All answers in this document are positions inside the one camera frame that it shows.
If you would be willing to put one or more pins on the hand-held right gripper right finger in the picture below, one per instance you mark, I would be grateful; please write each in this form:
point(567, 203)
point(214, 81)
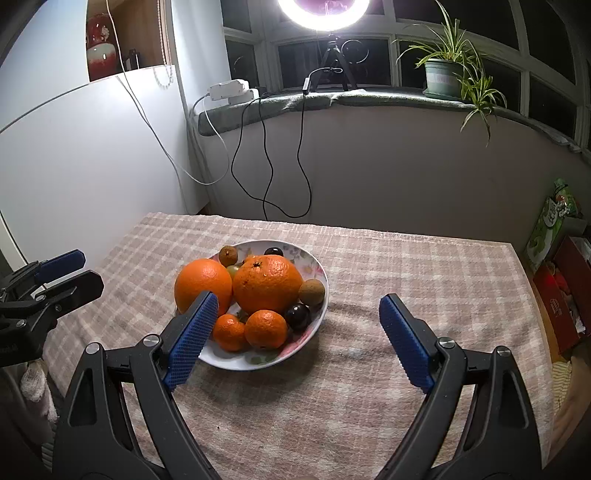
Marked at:
point(406, 341)

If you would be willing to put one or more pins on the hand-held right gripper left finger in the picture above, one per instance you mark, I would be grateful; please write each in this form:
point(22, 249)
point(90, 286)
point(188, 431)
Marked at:
point(191, 341)

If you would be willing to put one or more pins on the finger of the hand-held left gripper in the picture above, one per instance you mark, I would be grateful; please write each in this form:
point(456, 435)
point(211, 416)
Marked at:
point(74, 288)
point(60, 264)

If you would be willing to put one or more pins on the tangerine with stem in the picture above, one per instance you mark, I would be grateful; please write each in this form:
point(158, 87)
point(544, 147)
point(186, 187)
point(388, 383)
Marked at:
point(228, 334)

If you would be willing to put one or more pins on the large smooth orange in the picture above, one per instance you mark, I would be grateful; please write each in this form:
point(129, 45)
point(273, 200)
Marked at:
point(198, 281)

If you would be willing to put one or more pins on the floral rimmed white plate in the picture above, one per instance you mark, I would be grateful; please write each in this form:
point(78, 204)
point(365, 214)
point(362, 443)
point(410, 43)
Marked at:
point(258, 359)

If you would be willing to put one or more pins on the green plum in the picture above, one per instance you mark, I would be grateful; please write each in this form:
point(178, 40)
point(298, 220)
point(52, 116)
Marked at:
point(232, 270)

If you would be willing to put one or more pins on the brown longan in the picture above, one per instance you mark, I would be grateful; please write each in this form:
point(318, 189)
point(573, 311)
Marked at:
point(312, 292)
point(228, 255)

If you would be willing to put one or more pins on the large bumpy orange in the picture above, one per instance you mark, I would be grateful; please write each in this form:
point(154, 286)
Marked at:
point(268, 286)

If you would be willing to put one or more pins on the dark plum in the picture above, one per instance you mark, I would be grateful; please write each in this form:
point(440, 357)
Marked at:
point(298, 317)
point(273, 252)

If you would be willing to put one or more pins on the plaid beige blanket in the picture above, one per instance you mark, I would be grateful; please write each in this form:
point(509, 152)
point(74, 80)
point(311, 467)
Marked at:
point(369, 258)

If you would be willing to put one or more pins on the white cabinet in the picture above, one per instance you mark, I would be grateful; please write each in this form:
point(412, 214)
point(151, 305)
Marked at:
point(92, 161)

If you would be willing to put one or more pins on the red box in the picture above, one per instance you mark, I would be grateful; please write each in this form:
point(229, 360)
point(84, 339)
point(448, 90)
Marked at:
point(561, 300)

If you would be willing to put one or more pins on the pale cloth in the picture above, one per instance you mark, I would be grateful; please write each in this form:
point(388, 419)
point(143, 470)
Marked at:
point(565, 374)

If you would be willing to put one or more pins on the green printed bag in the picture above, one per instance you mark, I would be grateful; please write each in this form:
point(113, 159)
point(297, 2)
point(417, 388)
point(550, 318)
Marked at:
point(551, 221)

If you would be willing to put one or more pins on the red vase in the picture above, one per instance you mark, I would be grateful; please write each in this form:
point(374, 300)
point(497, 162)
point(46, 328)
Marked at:
point(101, 55)

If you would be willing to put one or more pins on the white power strip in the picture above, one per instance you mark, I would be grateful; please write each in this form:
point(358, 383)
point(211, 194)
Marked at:
point(228, 90)

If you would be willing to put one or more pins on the grey window sill cushion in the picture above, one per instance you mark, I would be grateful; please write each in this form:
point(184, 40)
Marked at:
point(369, 97)

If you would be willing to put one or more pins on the wooden shelf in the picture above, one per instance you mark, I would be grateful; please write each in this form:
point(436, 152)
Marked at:
point(138, 27)

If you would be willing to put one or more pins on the potted spider plant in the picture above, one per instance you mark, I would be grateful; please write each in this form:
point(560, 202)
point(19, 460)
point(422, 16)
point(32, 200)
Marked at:
point(443, 78)

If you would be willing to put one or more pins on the black tripod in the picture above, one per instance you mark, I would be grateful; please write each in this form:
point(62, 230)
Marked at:
point(333, 50)

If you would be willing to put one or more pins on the window with white frame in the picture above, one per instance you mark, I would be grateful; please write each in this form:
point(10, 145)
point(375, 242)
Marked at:
point(267, 64)

